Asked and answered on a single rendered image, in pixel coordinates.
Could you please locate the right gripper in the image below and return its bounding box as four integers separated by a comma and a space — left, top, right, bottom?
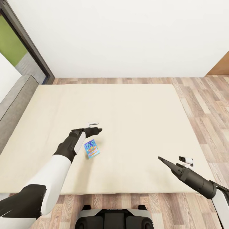
158, 156, 204, 191

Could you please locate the board game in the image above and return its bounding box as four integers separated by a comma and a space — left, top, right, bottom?
84, 139, 100, 159

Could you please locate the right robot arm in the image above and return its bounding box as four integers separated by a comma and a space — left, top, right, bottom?
158, 156, 229, 229

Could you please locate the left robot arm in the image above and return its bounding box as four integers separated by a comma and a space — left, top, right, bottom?
0, 120, 102, 229

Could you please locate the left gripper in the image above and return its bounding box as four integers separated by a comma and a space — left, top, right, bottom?
86, 127, 102, 137

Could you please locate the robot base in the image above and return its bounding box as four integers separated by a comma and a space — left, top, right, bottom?
75, 205, 154, 229

